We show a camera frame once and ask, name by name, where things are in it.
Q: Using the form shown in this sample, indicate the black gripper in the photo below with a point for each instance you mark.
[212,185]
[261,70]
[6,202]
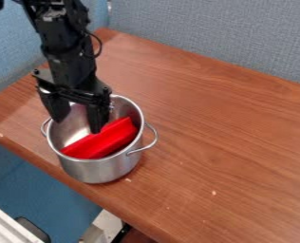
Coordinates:
[69,82]

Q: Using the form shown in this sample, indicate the red block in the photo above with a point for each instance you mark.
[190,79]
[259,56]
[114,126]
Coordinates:
[96,146]

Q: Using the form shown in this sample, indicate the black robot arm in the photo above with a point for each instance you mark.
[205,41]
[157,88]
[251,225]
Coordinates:
[60,21]

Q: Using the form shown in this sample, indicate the stainless steel pot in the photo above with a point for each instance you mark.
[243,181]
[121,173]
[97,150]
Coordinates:
[120,163]

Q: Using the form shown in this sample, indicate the white device with black part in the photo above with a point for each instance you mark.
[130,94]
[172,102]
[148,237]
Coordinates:
[19,230]

